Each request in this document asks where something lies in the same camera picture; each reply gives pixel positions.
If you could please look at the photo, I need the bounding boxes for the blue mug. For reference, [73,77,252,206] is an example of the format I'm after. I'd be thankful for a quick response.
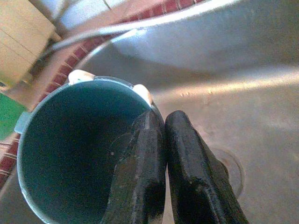
[15,76,168,224]

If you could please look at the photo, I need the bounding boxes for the green dish soap bottle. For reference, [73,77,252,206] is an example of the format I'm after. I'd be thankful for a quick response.
[0,92,27,140]

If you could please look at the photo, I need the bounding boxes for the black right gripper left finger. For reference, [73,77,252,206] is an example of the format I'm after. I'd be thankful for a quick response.
[100,110,168,224]

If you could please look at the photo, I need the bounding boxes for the grey hose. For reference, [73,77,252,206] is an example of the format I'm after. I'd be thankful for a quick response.
[43,0,220,56]

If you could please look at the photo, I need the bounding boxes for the steel sink basin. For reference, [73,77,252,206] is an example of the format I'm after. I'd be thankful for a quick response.
[0,0,299,224]

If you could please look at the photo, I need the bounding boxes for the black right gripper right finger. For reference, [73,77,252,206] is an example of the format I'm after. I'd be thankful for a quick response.
[164,109,249,224]

